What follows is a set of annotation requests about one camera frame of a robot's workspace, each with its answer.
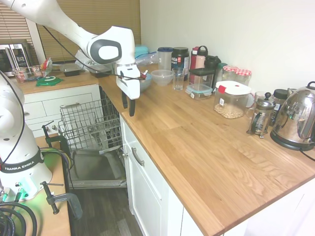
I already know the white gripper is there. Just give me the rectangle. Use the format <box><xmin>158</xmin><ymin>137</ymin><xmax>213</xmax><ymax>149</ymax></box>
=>
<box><xmin>115</xmin><ymin>63</ymin><xmax>141</xmax><ymax>117</ymax></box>

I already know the steel dishwasher door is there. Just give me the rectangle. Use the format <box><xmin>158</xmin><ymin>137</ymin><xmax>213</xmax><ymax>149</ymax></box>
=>
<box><xmin>66</xmin><ymin>147</ymin><xmax>128</xmax><ymax>189</ymax></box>

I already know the blue bowl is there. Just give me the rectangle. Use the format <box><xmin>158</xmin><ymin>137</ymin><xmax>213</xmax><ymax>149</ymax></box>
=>
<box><xmin>139</xmin><ymin>72</ymin><xmax>153</xmax><ymax>93</ymax></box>

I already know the clear plastic bowl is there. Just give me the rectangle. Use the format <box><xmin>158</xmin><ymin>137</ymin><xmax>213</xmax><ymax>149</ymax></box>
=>
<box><xmin>150</xmin><ymin>69</ymin><xmax>174</xmax><ymax>87</ymax></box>

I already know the black takeout container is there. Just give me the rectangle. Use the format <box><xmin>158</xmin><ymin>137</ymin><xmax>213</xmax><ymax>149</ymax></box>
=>
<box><xmin>88</xmin><ymin>68</ymin><xmax>112</xmax><ymax>79</ymax></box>
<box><xmin>60</xmin><ymin>63</ymin><xmax>82</xmax><ymax>77</ymax></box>

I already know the clear zip bag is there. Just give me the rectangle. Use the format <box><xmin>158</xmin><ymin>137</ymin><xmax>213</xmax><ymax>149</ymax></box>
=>
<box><xmin>135</xmin><ymin>51</ymin><xmax>158</xmax><ymax>66</ymax></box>

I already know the clear drinking glass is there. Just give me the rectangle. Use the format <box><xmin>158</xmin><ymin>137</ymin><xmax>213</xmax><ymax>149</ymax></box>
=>
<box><xmin>172</xmin><ymin>67</ymin><xmax>186</xmax><ymax>91</ymax></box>

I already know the teal plastic container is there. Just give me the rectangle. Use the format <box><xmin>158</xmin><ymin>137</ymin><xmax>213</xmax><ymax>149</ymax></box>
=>
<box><xmin>134</xmin><ymin>44</ymin><xmax>150</xmax><ymax>59</ymax></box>

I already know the clear pitcher blue lid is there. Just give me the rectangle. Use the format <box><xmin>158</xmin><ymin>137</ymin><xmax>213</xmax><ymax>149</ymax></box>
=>
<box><xmin>157</xmin><ymin>47</ymin><xmax>174</xmax><ymax>71</ymax></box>

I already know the white drawer cabinet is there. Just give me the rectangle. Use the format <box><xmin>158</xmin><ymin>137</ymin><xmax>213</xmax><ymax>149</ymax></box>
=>
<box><xmin>22</xmin><ymin>83</ymin><xmax>102</xmax><ymax>139</ymax></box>

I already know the black protein powder tub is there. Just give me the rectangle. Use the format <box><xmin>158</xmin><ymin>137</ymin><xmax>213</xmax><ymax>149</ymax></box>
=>
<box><xmin>171</xmin><ymin>47</ymin><xmax>190</xmax><ymax>82</ymax></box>

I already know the small container teal lid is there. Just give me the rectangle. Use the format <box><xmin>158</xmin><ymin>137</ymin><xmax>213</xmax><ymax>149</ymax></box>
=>
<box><xmin>185</xmin><ymin>84</ymin><xmax>213</xmax><ymax>101</ymax></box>

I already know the clear canister black lid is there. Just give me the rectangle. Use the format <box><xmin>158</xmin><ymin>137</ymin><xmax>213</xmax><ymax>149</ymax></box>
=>
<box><xmin>189</xmin><ymin>67</ymin><xmax>215</xmax><ymax>87</ymax></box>

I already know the tall black bar clamp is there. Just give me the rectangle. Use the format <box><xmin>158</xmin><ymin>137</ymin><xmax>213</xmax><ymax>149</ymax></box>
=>
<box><xmin>40</xmin><ymin>120</ymin><xmax>72</xmax><ymax>187</ymax></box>

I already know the red water bottle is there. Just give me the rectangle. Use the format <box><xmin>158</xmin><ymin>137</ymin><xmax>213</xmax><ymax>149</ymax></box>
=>
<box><xmin>189</xmin><ymin>46</ymin><xmax>200</xmax><ymax>70</ymax></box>

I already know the green plastic lid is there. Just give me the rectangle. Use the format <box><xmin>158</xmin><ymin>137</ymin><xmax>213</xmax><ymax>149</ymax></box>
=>
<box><xmin>35</xmin><ymin>75</ymin><xmax>63</xmax><ymax>88</ymax></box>

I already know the pink bottle black cap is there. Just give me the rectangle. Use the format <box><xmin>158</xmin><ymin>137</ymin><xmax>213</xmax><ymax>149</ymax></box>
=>
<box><xmin>195</xmin><ymin>45</ymin><xmax>209</xmax><ymax>70</ymax></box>

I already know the white base cabinet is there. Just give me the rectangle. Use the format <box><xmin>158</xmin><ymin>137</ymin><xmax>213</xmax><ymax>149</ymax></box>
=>
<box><xmin>119</xmin><ymin>115</ymin><xmax>315</xmax><ymax>236</ymax></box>

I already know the red snack bag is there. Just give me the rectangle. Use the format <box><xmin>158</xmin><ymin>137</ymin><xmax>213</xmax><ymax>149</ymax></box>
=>
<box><xmin>40</xmin><ymin>57</ymin><xmax>53</xmax><ymax>78</ymax></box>

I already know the wide brown window blind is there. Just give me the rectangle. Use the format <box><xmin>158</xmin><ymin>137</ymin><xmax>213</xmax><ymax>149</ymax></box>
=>
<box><xmin>36</xmin><ymin>0</ymin><xmax>142</xmax><ymax>62</ymax></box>

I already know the jar with green lid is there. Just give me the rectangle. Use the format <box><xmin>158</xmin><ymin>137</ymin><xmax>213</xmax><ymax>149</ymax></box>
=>
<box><xmin>214</xmin><ymin>62</ymin><xmax>228</xmax><ymax>86</ymax></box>

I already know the clear food tub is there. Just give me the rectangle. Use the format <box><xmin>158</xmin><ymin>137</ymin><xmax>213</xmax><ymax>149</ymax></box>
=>
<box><xmin>26</xmin><ymin>65</ymin><xmax>44</xmax><ymax>82</ymax></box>
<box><xmin>11</xmin><ymin>66</ymin><xmax>28</xmax><ymax>84</ymax></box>

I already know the peanut canister white lid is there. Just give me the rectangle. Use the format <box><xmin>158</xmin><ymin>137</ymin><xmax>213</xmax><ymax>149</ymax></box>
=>
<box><xmin>213</xmin><ymin>80</ymin><xmax>252</xmax><ymax>119</ymax></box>

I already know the jar red gingham lid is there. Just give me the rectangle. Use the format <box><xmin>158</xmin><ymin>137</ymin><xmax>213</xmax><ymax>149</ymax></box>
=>
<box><xmin>222</xmin><ymin>65</ymin><xmax>239</xmax><ymax>82</ymax></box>
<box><xmin>235</xmin><ymin>68</ymin><xmax>252</xmax><ymax>87</ymax></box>

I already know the grey C clamp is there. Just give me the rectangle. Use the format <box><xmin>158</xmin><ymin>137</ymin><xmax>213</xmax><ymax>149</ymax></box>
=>
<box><xmin>40</xmin><ymin>181</ymin><xmax>84</xmax><ymax>221</ymax></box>

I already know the stainless toaster oven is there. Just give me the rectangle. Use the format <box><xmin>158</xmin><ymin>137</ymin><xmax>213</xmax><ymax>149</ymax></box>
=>
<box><xmin>0</xmin><ymin>40</ymin><xmax>33</xmax><ymax>77</ymax></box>

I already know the clear glass mug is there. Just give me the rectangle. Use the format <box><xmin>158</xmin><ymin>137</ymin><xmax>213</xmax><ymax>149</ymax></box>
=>
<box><xmin>245</xmin><ymin>91</ymin><xmax>266</xmax><ymax>119</ymax></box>

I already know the glass french press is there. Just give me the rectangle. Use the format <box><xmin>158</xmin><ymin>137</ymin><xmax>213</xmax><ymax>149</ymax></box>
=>
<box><xmin>246</xmin><ymin>92</ymin><xmax>277</xmax><ymax>139</ymax></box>

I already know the narrow brown window blind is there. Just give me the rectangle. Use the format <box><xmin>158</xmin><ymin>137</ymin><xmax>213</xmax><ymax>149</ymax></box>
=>
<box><xmin>0</xmin><ymin>3</ymin><xmax>32</xmax><ymax>47</ymax></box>

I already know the dark jar black lid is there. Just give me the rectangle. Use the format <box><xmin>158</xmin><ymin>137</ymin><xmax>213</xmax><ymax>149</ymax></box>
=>
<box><xmin>269</xmin><ymin>88</ymin><xmax>289</xmax><ymax>127</ymax></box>

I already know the stainless electric kettle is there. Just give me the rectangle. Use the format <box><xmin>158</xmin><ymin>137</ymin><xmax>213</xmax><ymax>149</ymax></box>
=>
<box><xmin>270</xmin><ymin>81</ymin><xmax>315</xmax><ymax>152</ymax></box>

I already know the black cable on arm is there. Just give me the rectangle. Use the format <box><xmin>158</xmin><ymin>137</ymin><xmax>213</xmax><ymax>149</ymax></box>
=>
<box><xmin>42</xmin><ymin>24</ymin><xmax>146</xmax><ymax>81</ymax></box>

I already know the grey wire dishwasher rack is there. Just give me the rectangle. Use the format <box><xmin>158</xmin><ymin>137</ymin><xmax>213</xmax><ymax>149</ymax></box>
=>
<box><xmin>58</xmin><ymin>86</ymin><xmax>123</xmax><ymax>151</ymax></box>

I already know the metal cabinet door handle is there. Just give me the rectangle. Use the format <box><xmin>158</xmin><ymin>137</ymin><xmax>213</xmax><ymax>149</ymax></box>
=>
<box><xmin>131</xmin><ymin>147</ymin><xmax>146</xmax><ymax>167</ymax></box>

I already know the wooden robot mount table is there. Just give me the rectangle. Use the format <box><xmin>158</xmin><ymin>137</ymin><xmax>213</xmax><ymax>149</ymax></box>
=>
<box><xmin>23</xmin><ymin>136</ymin><xmax>72</xmax><ymax>236</ymax></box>

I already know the black cable bundle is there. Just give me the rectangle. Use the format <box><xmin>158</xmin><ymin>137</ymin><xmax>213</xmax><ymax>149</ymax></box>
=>
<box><xmin>0</xmin><ymin>201</ymin><xmax>38</xmax><ymax>236</ymax></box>

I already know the black kettle cord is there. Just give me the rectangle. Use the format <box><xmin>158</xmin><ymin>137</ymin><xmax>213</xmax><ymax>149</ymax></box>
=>
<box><xmin>298</xmin><ymin>149</ymin><xmax>315</xmax><ymax>163</ymax></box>

